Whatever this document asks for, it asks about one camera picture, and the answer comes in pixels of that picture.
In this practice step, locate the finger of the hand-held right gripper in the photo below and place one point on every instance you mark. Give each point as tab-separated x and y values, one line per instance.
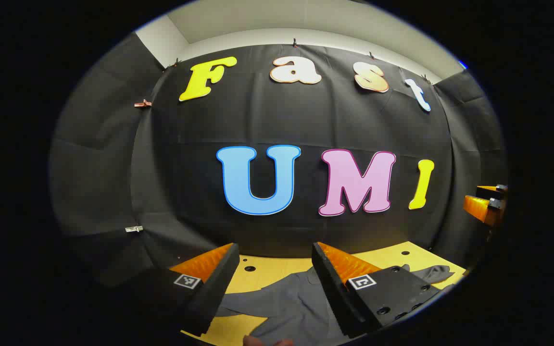
491	191
481	209

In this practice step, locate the black backdrop cloth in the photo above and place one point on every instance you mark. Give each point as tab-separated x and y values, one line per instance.
200	187

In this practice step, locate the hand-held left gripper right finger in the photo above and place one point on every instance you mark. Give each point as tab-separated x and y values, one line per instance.
327	283

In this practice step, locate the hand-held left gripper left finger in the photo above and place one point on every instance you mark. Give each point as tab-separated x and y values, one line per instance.
219	278

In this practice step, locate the white spring clip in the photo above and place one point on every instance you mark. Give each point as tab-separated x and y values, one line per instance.
133	229

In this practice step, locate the grey collared shirt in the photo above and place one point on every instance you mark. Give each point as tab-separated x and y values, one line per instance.
286	307

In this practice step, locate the red spring clip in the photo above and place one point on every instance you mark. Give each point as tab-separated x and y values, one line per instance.
143	103

